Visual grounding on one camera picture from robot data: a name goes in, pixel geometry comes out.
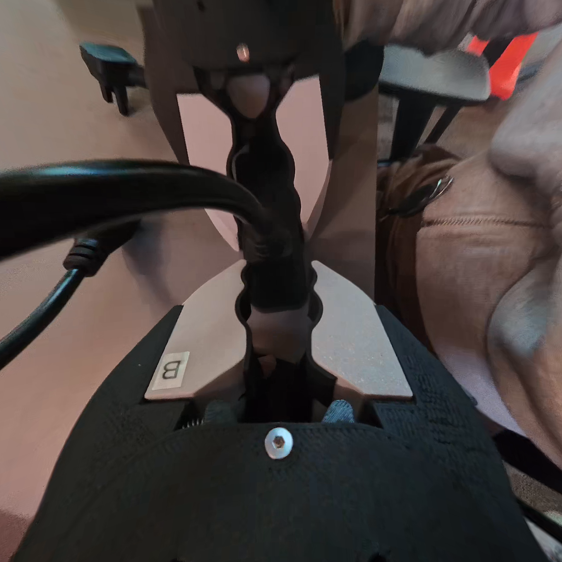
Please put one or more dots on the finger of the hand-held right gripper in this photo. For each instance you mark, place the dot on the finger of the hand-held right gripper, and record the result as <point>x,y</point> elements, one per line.
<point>197,127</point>
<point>307,131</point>

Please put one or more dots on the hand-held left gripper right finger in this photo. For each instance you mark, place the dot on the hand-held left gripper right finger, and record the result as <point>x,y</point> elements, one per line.
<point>355,338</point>

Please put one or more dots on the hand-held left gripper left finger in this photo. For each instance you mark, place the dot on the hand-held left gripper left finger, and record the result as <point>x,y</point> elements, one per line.
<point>206,338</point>

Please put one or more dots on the black power strip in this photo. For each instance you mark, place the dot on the black power strip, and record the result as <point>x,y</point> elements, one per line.
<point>263,175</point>

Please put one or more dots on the black power plug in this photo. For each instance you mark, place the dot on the black power plug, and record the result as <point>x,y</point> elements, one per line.
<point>279,281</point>

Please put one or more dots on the person's right forearm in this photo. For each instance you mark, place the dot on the person's right forearm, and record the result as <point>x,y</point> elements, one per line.
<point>439,22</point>

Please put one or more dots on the black flat angled plug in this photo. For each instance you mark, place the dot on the black flat angled plug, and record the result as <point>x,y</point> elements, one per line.
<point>109,61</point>

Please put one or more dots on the metal keyring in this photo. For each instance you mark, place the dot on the metal keyring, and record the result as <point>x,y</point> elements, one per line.
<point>421,197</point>

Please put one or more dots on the grey office chair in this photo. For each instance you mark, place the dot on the grey office chair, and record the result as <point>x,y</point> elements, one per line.
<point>434,70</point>

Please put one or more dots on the bright red object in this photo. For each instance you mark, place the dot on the bright red object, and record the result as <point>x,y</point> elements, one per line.
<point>505,61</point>

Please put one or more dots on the person's beige sweater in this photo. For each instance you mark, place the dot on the person's beige sweater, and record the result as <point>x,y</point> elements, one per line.
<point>531,131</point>

